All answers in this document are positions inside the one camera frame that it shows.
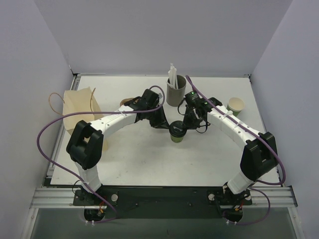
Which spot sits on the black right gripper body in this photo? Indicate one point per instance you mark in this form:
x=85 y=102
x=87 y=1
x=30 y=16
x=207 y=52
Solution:
x=190 y=119

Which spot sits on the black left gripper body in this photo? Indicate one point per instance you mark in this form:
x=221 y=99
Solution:
x=157 y=119

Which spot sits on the black plastic cup lid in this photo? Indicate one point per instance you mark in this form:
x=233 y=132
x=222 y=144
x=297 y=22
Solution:
x=177 y=129

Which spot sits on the green paper coffee cup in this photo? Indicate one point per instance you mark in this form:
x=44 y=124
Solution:
x=177 y=137

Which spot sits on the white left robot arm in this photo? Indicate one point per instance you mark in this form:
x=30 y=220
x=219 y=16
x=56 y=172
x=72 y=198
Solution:
x=86 y=142

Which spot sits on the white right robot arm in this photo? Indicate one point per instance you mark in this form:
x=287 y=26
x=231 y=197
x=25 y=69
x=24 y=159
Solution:
x=258 y=148

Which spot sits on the brown paper takeout bag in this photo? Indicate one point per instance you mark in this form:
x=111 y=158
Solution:
x=75 y=102

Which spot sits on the grey cylindrical straw holder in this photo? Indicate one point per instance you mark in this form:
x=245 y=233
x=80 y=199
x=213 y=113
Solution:
x=175 y=96

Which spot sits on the brown pulp cup carrier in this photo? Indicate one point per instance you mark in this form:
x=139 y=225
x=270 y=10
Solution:
x=125 y=101

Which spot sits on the white wrapped straws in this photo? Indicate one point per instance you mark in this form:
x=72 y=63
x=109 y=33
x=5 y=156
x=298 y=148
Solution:
x=172 y=76

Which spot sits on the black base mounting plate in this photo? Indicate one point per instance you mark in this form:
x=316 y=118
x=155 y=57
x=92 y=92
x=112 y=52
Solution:
x=159 y=210

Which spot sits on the aluminium frame rail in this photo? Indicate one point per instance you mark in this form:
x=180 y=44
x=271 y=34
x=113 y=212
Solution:
x=137 y=196

